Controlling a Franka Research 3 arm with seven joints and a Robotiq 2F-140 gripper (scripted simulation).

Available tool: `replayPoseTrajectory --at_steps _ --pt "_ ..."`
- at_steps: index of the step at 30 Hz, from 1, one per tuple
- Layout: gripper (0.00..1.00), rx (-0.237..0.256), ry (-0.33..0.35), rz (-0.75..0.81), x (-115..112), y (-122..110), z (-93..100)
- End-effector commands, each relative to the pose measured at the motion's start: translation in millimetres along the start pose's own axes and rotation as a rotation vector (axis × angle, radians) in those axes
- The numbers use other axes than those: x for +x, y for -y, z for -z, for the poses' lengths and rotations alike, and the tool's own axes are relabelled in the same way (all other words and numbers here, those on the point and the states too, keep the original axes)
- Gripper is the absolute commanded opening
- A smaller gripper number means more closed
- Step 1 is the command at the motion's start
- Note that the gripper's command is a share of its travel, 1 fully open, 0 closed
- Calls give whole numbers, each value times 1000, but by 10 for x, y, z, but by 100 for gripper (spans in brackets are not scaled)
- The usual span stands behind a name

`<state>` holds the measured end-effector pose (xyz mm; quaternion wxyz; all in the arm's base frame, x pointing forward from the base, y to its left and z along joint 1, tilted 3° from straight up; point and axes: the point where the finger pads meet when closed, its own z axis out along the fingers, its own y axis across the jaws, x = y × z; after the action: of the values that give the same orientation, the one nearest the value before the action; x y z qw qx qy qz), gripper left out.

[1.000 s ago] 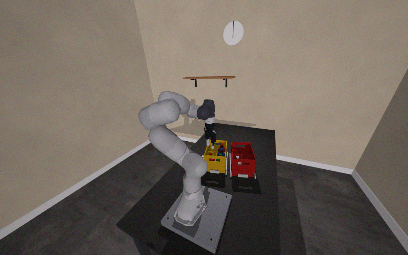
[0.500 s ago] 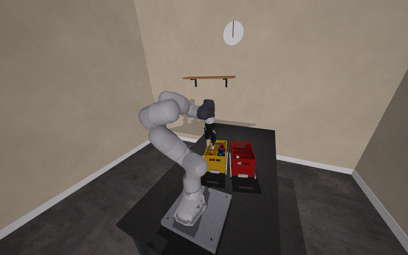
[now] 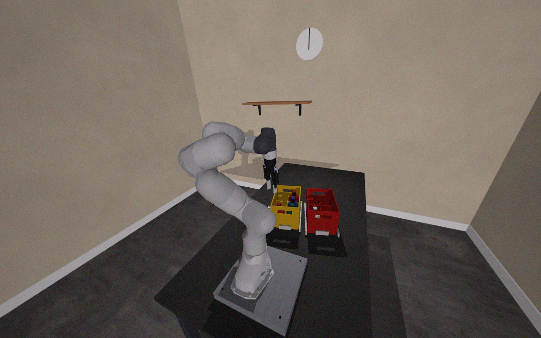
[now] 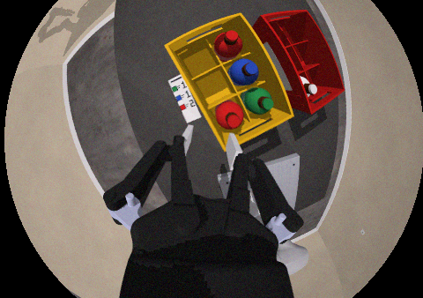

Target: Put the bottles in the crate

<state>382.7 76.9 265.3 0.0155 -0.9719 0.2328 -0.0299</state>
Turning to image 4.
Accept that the green bottle with pale green label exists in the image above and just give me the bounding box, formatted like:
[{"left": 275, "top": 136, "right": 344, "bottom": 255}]
[{"left": 240, "top": 87, "right": 274, "bottom": 115}]

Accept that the white paper strip with colored marks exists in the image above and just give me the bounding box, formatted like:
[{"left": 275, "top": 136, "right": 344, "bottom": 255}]
[{"left": 168, "top": 75, "right": 201, "bottom": 123}]

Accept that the red crate with dividers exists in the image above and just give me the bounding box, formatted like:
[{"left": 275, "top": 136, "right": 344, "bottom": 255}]
[{"left": 252, "top": 10, "right": 345, "bottom": 115}]

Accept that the blue bottle with light blue label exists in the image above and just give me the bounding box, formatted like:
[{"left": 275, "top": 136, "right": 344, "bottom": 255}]
[{"left": 227, "top": 58, "right": 259, "bottom": 86}]

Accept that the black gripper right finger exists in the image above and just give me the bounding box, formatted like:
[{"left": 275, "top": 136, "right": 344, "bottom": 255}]
[{"left": 224, "top": 133, "right": 304, "bottom": 244}]

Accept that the yellow crate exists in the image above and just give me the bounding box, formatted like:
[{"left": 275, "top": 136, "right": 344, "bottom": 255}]
[{"left": 164, "top": 13, "right": 294, "bottom": 152}]

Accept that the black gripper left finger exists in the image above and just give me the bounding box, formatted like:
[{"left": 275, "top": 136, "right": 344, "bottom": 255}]
[{"left": 103, "top": 125, "right": 200, "bottom": 236}]

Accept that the white bottle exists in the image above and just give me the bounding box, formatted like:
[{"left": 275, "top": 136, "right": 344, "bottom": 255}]
[{"left": 300, "top": 76, "right": 317, "bottom": 97}]

